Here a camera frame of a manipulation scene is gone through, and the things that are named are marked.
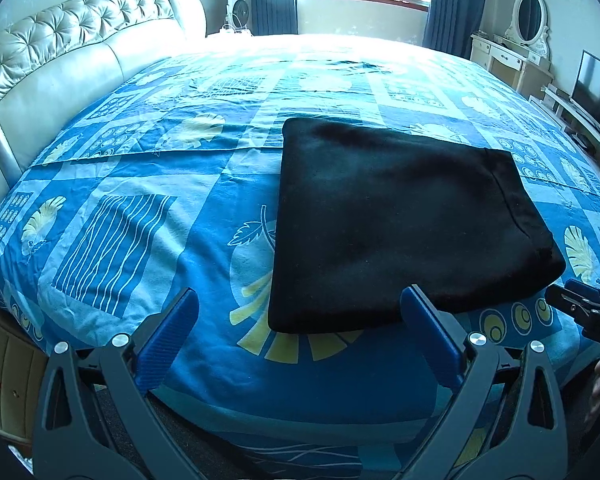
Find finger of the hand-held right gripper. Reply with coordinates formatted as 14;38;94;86
545;285;600;322
564;279;600;307

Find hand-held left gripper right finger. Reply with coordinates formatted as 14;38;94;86
390;285;568;480

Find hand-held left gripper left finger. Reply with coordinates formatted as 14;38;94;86
32;287;206;480

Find black pants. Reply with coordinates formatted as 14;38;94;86
267;117;567;333

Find beige bedside cabinet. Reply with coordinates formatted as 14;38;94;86
0;300;48;461

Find blue printed bed sheet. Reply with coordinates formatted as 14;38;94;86
0;34;600;466

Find white television stand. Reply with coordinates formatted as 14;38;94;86
529;84;600;186

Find black television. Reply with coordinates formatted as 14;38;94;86
571;50;600;133

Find cream dressing table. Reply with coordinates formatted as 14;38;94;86
470;32;555;101

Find white oval vanity mirror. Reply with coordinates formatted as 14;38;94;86
504;0;552;58

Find white tufted headboard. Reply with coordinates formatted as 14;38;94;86
0;0;208;231

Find white fan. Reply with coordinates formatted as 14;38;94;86
225;0;255;31

